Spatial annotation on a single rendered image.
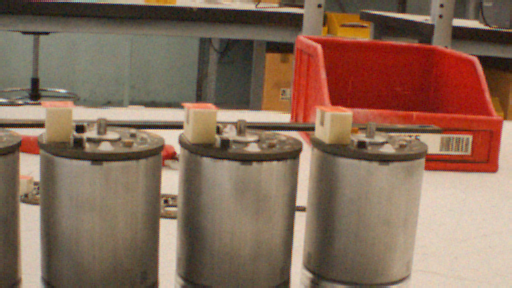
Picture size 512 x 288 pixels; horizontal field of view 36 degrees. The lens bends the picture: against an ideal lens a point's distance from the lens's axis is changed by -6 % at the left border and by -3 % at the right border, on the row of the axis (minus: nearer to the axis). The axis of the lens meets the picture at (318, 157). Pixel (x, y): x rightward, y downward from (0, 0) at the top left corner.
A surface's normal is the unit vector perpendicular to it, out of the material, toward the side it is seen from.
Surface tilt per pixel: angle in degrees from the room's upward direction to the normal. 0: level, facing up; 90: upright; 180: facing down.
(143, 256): 90
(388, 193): 90
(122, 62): 90
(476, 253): 0
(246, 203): 90
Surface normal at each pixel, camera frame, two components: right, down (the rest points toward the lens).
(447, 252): 0.08, -0.97
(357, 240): -0.13, 0.20
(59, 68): 0.28, 0.23
